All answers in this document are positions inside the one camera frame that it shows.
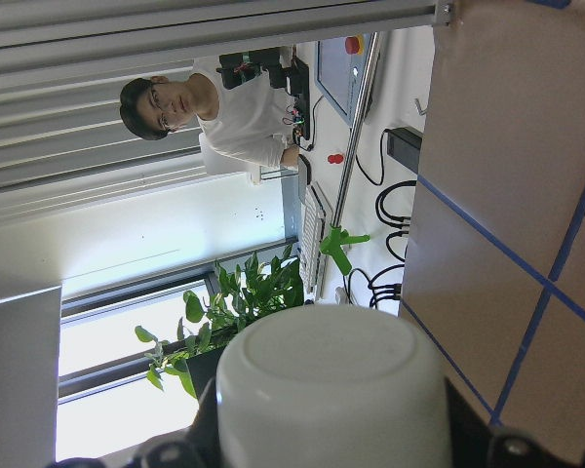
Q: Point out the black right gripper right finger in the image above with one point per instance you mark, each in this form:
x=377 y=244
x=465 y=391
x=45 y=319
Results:
x=469 y=435

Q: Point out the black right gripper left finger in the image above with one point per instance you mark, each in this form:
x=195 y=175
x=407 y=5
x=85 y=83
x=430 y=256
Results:
x=203 y=434

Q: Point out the cream white ikea cup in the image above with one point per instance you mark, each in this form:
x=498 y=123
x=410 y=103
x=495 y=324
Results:
x=332 y=386

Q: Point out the green potted plant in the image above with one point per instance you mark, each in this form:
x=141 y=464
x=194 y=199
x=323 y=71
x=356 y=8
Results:
x=247 y=293

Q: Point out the white computer keyboard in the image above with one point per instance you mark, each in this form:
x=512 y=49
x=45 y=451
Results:
x=317 y=214

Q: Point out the black power adapter brick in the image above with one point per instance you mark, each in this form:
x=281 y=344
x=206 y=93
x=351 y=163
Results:
x=404 y=145

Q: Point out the red emergency stop button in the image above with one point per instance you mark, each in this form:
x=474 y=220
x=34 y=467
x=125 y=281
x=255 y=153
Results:
x=336 y=158

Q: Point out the person in white shirt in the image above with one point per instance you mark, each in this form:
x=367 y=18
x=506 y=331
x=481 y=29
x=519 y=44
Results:
x=154 y=108

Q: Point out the blue teach pendant tablet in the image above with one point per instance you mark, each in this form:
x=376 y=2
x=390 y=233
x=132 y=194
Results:
x=339 y=70

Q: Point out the green-handled reacher grabber tool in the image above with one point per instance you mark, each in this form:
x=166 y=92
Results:
x=333 y=245

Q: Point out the aluminium frame post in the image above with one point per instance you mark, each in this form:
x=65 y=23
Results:
x=27 y=23

